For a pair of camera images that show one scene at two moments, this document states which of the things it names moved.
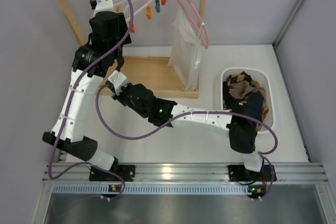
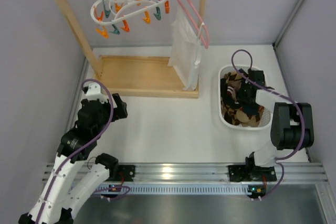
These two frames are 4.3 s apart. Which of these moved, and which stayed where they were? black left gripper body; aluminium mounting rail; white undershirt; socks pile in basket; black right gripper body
Moved: black right gripper body; black left gripper body
Stayed: socks pile in basket; white undershirt; aluminium mounting rail
